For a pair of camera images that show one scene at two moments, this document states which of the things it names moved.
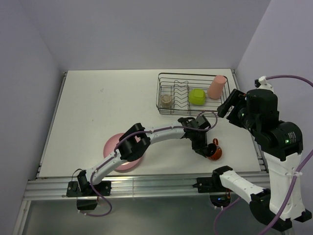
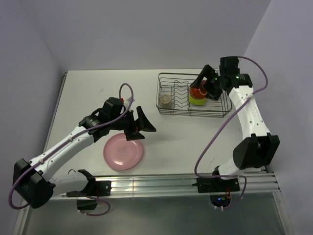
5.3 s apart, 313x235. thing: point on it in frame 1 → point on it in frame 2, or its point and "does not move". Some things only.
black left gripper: x=201 y=149 → x=141 y=124
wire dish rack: x=190 y=94 does not move
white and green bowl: x=197 y=96 does not move
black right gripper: x=231 y=99 → x=206 y=72
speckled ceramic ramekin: x=166 y=101 does not move
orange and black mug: x=214 y=152 → x=197 y=92
